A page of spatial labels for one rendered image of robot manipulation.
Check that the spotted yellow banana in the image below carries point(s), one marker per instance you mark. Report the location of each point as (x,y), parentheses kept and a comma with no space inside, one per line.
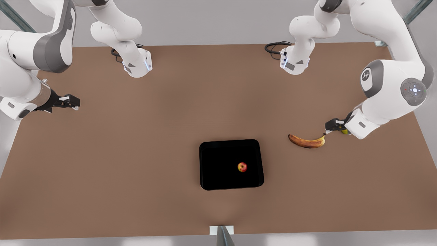
(305,142)

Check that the small yellow-green fruit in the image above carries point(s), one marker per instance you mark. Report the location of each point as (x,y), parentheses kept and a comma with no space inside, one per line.
(345,131)

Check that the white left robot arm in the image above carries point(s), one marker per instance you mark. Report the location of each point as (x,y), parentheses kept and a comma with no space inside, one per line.
(389,85)

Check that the silver frame post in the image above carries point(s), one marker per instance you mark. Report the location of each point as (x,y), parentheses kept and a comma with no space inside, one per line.
(223,235)
(15,17)
(414,10)

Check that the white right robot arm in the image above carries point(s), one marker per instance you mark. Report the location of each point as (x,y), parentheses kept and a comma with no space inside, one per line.
(20,51)

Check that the red yellow apple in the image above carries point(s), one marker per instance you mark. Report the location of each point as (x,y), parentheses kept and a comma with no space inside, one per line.
(242,167)

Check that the black storage box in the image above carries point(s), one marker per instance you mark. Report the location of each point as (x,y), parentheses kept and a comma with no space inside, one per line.
(222,171)

